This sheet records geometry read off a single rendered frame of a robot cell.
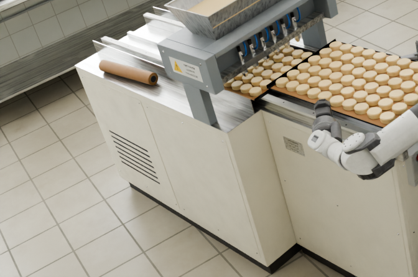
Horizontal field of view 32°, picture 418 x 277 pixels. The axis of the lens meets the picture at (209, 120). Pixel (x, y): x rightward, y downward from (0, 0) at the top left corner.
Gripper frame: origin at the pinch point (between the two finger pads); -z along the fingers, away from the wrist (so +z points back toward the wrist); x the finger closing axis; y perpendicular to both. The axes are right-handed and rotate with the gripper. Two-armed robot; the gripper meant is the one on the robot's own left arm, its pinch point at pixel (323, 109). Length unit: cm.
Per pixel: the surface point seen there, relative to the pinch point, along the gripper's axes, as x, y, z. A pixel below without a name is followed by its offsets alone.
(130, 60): -12, 96, -95
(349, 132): -11.2, -7.5, 0.7
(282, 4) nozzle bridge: 18, 12, -56
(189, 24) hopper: 24, 49, -42
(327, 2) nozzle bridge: 10, -6, -67
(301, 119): -13.7, 10.6, -17.2
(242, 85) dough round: -8, 34, -41
